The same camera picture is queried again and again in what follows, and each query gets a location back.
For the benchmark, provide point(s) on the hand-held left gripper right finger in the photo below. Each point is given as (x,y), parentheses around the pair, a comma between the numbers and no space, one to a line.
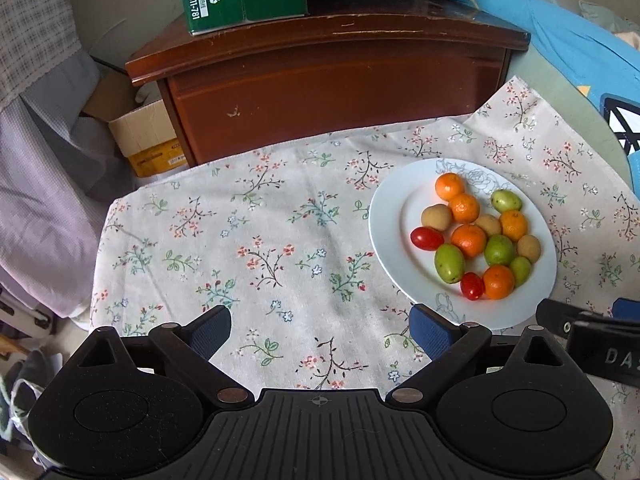
(430,331)

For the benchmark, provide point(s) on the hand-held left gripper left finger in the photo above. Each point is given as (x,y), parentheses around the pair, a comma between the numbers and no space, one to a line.
(210,329)

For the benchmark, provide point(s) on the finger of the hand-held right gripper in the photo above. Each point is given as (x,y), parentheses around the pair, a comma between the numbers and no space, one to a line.
(627,309)
(555,317)

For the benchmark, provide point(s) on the white plate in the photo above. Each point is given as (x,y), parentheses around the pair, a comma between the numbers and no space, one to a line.
(400,240)

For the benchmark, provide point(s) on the floral tablecloth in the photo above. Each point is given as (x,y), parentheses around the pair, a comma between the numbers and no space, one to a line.
(250,240)

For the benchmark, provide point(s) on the grey shoe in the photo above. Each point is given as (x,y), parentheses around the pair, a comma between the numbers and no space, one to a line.
(30,385)

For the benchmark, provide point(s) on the pale green cushion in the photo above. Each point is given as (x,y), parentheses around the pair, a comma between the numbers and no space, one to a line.
(550,110)

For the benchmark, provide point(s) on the cardboard box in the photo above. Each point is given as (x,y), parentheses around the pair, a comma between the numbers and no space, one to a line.
(145,130)

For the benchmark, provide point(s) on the lilac cloth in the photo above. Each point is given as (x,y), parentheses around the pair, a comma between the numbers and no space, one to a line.
(45,185)

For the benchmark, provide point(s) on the brown wooden nightstand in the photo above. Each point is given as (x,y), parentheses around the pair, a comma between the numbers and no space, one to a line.
(325,90)

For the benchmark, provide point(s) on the blue printed cushion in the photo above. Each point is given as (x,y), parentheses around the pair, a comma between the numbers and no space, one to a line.
(565,45)

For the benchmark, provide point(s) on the grey-green blanket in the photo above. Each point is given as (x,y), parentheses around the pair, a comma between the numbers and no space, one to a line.
(610,15)

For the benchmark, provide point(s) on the white checked cloth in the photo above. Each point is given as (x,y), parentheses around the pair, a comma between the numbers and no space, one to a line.
(30,35)

